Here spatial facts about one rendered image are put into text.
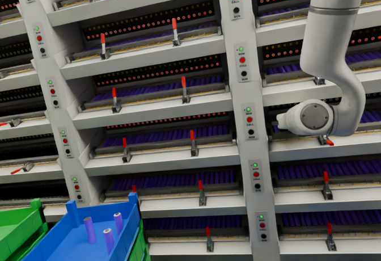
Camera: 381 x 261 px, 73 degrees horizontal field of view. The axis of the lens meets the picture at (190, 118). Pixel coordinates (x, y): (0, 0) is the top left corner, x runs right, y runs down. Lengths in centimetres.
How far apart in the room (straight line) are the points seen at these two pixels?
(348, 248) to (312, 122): 60
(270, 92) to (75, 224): 70
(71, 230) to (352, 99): 79
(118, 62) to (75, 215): 50
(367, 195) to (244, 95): 52
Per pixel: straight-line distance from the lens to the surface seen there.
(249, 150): 90
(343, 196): 104
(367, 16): 94
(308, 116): 65
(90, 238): 75
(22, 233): 89
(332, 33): 60
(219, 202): 101
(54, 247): 79
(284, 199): 100
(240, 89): 86
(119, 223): 71
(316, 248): 112
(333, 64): 62
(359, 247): 115
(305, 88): 88
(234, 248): 111
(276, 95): 87
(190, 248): 114
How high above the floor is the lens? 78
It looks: 10 degrees down
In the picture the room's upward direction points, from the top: 9 degrees counter-clockwise
